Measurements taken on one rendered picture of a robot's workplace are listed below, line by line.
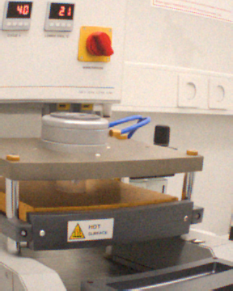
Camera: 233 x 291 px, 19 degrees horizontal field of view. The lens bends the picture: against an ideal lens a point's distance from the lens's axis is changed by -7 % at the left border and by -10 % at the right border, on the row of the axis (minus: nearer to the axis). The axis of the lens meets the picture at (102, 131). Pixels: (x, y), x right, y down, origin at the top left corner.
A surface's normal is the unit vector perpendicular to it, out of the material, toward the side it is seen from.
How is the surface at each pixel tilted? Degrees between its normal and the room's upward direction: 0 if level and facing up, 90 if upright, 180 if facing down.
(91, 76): 90
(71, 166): 90
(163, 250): 90
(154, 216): 90
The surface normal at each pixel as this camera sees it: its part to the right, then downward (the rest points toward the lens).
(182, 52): 0.58, 0.13
